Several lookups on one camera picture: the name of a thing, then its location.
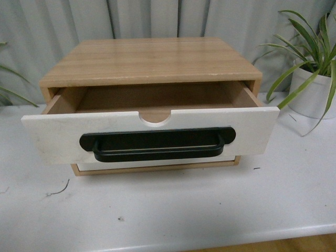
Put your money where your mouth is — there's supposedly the wooden drawer cabinet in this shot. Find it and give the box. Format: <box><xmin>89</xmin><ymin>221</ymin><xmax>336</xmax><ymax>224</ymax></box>
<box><xmin>40</xmin><ymin>38</ymin><xmax>261</xmax><ymax>175</ymax></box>

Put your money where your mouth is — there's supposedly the white lower drawer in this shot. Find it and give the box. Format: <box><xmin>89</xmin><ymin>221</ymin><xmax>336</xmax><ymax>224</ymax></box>
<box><xmin>77</xmin><ymin>155</ymin><xmax>235</xmax><ymax>171</ymax></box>

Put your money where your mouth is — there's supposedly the white front wooden drawer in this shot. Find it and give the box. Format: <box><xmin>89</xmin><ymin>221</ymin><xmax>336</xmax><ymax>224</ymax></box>
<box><xmin>22</xmin><ymin>81</ymin><xmax>279</xmax><ymax>164</ymax></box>

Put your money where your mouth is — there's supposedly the white plant pot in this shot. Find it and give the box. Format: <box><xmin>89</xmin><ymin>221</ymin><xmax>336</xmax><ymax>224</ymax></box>
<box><xmin>288</xmin><ymin>68</ymin><xmax>335</xmax><ymax>119</ymax></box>

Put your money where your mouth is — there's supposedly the green striped spider plant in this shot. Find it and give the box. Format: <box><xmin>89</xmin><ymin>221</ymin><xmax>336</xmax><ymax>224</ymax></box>
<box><xmin>265</xmin><ymin>9</ymin><xmax>335</xmax><ymax>126</ymax></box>

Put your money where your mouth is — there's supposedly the grey curtain backdrop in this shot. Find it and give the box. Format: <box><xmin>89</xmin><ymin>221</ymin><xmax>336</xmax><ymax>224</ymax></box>
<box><xmin>1</xmin><ymin>1</ymin><xmax>335</xmax><ymax>103</ymax></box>

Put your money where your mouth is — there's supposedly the green plant leaves left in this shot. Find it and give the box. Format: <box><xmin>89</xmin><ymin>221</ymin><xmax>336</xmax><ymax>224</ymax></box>
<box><xmin>0</xmin><ymin>41</ymin><xmax>39</xmax><ymax>108</ymax></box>

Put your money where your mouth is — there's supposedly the black metal drawer handle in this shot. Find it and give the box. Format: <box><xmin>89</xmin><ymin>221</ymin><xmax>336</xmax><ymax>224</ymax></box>
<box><xmin>79</xmin><ymin>127</ymin><xmax>236</xmax><ymax>163</ymax></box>

